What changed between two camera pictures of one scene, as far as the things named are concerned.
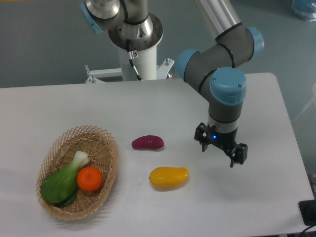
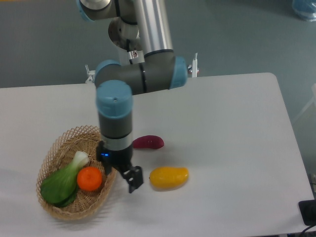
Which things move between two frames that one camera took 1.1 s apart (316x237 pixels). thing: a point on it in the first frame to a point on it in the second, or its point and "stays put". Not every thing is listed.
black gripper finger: (239, 154) to (133, 176)
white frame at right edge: (313, 99) stays put
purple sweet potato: (151, 142) stays put
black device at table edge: (307, 209) stays put
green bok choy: (61, 190) stays put
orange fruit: (89, 178) stays put
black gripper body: (225, 140) to (120, 159)
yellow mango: (167, 178) stays put
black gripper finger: (201, 135) to (108, 169)
